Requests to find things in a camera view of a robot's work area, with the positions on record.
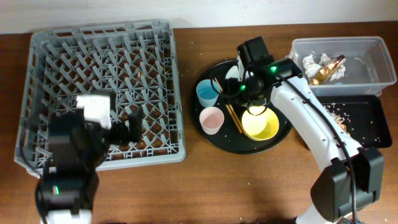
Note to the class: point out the white tissue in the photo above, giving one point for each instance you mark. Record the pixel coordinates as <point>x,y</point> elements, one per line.
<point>339,73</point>
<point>311,68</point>

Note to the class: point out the pink plastic cup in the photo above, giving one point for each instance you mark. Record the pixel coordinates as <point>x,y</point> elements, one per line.
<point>211,120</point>

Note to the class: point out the grey plastic dishwasher rack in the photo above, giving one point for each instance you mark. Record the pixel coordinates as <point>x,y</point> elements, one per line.
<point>137,61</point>

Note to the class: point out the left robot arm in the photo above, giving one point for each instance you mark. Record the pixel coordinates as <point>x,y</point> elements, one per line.
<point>80,142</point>

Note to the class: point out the grey round plate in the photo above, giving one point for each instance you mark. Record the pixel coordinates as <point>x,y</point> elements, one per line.
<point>233,73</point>

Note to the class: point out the food scraps and rice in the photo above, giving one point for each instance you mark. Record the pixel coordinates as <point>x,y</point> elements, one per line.
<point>341,118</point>

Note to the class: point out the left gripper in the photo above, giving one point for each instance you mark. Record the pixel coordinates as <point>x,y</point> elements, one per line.
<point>130,131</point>

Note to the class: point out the round black serving tray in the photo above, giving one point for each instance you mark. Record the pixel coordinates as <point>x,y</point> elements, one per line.
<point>228,137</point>

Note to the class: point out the clear plastic waste bin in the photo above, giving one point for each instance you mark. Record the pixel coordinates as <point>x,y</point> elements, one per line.
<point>369,67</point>

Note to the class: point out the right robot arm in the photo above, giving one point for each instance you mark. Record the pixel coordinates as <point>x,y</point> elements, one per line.
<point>351,176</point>

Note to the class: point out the black rectangular tray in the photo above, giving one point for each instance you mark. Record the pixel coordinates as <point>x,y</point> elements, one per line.
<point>368,123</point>

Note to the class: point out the blue plastic cup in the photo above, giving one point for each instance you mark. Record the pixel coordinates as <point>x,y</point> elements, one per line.
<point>207,92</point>

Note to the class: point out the yellow bowl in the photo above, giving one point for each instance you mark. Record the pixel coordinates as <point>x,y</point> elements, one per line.
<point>260,123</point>

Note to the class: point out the gold brown snack wrapper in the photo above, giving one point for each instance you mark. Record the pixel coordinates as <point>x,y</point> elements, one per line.
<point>326,72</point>

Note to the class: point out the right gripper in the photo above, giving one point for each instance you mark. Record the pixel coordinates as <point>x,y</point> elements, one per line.
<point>231,86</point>

